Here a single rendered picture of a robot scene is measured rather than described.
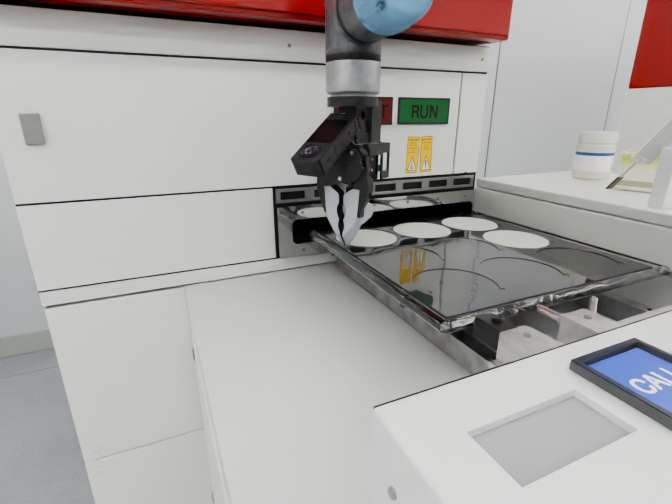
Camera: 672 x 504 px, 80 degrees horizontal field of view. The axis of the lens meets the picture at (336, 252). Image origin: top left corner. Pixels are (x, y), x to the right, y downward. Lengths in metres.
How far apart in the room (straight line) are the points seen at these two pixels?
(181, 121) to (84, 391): 0.47
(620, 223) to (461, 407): 0.56
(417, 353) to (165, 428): 0.53
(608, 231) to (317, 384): 0.51
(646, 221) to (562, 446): 0.54
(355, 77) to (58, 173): 0.43
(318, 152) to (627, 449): 0.42
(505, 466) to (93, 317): 0.65
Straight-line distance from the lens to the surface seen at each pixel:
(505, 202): 0.87
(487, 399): 0.22
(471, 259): 0.59
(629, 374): 0.26
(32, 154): 0.68
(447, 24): 0.80
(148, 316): 0.74
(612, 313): 0.68
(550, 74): 3.40
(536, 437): 0.21
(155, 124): 0.67
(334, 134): 0.54
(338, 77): 0.57
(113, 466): 0.90
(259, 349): 0.51
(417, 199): 0.82
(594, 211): 0.77
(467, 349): 0.47
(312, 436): 0.39
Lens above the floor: 1.09
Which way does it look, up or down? 19 degrees down
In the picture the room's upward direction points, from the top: straight up
